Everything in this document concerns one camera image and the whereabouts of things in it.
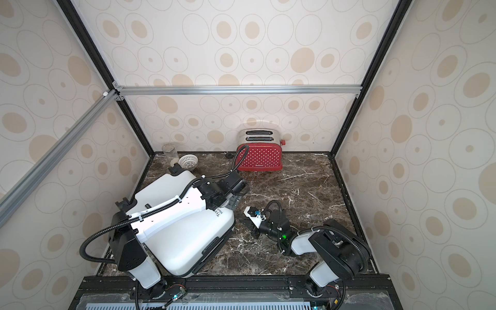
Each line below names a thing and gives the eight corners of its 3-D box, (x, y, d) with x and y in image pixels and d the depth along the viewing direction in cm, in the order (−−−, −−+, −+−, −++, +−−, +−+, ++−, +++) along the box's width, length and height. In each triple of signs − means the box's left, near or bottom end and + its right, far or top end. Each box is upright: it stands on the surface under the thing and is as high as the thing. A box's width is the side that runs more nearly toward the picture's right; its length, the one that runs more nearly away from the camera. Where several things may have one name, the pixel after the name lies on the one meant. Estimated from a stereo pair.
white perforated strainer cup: (180, 169, 114) (177, 163, 110) (183, 159, 119) (180, 154, 115) (195, 169, 114) (193, 163, 110) (198, 160, 119) (196, 154, 115)
